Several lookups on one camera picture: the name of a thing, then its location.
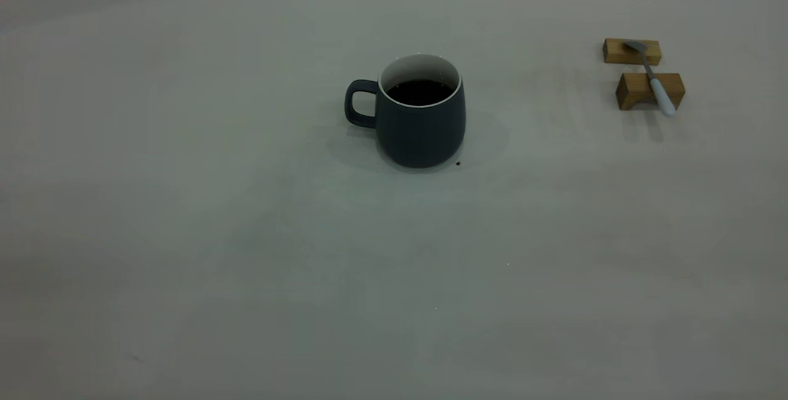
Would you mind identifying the arched wooden block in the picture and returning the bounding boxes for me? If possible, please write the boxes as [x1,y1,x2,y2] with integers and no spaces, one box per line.
[616,72,686,111]

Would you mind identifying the metal spoon pale blue handle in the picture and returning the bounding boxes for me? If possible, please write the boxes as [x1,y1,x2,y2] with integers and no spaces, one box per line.
[622,40,678,118]

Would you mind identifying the dark grey ceramic cup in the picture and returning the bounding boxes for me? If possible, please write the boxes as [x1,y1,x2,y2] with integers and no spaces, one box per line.
[344,53,467,169]

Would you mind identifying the dark coffee liquid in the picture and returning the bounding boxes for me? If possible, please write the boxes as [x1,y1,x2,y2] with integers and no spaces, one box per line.
[387,79,455,106]

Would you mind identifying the flat rectangular wooden block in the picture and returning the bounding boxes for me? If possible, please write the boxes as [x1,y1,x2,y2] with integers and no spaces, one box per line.
[603,38,662,66]

